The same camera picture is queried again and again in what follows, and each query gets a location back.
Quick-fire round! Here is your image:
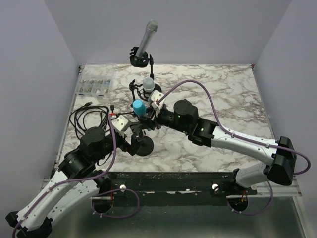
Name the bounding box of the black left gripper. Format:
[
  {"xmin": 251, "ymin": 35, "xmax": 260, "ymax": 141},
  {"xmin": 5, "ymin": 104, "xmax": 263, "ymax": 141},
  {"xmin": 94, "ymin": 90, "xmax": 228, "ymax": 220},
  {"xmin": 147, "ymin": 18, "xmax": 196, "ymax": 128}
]
[{"xmin": 93, "ymin": 129, "xmax": 145, "ymax": 163}]

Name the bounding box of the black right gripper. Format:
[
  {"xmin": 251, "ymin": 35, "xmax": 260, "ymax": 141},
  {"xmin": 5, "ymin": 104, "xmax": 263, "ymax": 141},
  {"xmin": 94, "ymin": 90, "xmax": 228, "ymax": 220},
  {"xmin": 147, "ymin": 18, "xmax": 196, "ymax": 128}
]
[{"xmin": 138, "ymin": 105, "xmax": 190, "ymax": 134}]

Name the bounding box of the black short clip stand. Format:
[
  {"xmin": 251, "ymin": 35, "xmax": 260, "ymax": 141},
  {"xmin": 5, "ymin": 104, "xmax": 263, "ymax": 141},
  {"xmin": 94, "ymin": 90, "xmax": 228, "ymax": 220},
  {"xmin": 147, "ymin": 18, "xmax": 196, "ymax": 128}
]
[{"xmin": 130, "ymin": 121, "xmax": 154, "ymax": 157}]

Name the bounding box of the blue microphone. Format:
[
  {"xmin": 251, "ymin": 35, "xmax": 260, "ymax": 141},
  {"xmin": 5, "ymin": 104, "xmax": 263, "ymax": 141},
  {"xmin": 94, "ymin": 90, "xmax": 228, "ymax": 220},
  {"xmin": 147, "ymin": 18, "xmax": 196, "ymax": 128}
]
[{"xmin": 132, "ymin": 100, "xmax": 147, "ymax": 117}]

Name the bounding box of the black tripod shock-mount stand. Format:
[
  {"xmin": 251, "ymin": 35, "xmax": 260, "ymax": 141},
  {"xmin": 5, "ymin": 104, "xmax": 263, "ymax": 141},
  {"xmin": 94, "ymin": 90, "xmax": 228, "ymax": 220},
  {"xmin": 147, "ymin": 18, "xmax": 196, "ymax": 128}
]
[{"xmin": 117, "ymin": 79, "xmax": 152, "ymax": 117}]

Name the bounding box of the white microphone grey head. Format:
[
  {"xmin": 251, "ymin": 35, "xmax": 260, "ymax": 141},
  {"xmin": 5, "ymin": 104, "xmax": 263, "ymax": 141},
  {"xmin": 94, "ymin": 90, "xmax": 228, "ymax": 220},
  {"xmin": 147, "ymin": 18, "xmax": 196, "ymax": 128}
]
[{"xmin": 142, "ymin": 77, "xmax": 155, "ymax": 99}]

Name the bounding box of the black tall round-base stand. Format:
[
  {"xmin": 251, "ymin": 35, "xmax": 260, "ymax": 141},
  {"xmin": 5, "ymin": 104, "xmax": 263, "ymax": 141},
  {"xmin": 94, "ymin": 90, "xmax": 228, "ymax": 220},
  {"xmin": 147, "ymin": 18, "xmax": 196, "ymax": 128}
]
[{"xmin": 129, "ymin": 46, "xmax": 163, "ymax": 93}]

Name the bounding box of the silver microphone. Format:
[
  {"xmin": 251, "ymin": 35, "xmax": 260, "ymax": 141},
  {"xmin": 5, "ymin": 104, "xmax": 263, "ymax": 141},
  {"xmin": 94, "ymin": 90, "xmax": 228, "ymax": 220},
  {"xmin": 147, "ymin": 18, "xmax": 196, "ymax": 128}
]
[{"xmin": 136, "ymin": 19, "xmax": 159, "ymax": 58}]

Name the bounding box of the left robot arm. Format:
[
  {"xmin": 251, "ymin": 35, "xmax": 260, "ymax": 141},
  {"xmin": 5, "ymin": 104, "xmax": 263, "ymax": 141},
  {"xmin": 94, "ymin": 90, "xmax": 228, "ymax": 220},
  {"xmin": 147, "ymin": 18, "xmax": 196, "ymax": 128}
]
[{"xmin": 6, "ymin": 127, "xmax": 142, "ymax": 238}]

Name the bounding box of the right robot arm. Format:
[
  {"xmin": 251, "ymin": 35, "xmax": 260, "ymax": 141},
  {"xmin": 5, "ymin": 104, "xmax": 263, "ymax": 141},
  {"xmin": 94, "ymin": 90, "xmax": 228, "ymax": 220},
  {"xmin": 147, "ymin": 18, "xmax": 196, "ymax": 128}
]
[{"xmin": 132, "ymin": 100, "xmax": 296, "ymax": 194}]

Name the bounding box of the clear plastic parts box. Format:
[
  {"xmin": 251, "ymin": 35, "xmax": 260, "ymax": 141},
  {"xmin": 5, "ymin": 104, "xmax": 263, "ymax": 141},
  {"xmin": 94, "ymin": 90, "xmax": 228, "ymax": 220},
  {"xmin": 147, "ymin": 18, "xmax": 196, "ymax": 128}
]
[{"xmin": 76, "ymin": 70, "xmax": 115, "ymax": 97}]

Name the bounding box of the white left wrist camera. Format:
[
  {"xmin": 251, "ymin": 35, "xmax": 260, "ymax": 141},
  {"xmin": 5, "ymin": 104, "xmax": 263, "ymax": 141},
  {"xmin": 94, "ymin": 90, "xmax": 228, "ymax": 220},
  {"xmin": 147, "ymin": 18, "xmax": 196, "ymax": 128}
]
[{"xmin": 111, "ymin": 115, "xmax": 131, "ymax": 132}]

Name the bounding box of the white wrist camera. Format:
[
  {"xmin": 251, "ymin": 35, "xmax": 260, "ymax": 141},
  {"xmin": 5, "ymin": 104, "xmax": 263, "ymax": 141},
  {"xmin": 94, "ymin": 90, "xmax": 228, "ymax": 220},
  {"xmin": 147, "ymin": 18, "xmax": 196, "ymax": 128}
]
[
  {"xmin": 150, "ymin": 90, "xmax": 163, "ymax": 109},
  {"xmin": 111, "ymin": 115, "xmax": 131, "ymax": 132}
]

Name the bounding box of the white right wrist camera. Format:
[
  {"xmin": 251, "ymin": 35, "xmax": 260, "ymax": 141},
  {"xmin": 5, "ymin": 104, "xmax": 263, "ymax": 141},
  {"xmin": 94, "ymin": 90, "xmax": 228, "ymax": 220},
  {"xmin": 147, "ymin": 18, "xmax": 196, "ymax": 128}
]
[{"xmin": 150, "ymin": 90, "xmax": 163, "ymax": 109}]

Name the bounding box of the black coiled cable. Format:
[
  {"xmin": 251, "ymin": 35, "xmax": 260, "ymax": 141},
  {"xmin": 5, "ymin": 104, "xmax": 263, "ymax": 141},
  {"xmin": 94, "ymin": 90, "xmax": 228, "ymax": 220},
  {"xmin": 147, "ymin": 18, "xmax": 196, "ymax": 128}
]
[{"xmin": 69, "ymin": 101, "xmax": 115, "ymax": 139}]

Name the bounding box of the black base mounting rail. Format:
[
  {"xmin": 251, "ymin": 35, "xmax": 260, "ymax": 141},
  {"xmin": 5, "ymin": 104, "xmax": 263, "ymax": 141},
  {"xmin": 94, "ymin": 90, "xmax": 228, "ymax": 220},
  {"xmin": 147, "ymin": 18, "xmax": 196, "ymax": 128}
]
[{"xmin": 92, "ymin": 172, "xmax": 257, "ymax": 212}]

